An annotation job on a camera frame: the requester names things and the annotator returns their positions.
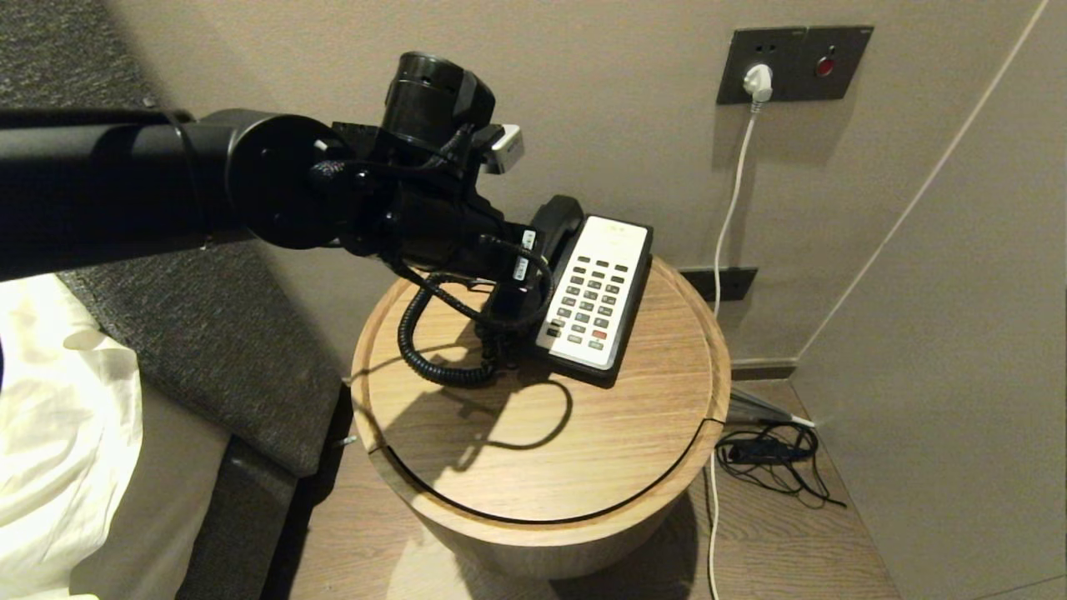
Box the round wooden side table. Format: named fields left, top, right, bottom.
left=350, top=242, right=733, bottom=581

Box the white pillow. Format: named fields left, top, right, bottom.
left=0, top=275, right=145, bottom=600

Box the black coiled phone cord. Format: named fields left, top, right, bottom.
left=397, top=271, right=523, bottom=389

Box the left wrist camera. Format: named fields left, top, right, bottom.
left=477, top=123, right=527, bottom=177

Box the grey fabric headboard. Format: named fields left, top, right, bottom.
left=0, top=0, right=345, bottom=600

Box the black telephone handset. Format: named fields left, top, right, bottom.
left=477, top=195, right=585, bottom=344

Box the black cable bundle with adapter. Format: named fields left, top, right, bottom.
left=714, top=422, right=848, bottom=512

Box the dark panel with red button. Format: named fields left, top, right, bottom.
left=800, top=25, right=874, bottom=103

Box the small dark wall socket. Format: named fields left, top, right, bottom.
left=679, top=267, right=759, bottom=303

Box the black phone base white keypad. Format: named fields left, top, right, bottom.
left=521, top=215, right=654, bottom=389

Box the white power cable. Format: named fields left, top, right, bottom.
left=706, top=100, right=760, bottom=600

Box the beige bed sheet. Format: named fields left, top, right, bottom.
left=70, top=379, right=233, bottom=600

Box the dark grey wall socket panel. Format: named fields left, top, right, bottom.
left=715, top=27, right=807, bottom=107

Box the white power plug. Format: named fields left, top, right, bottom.
left=742, top=63, right=774, bottom=106

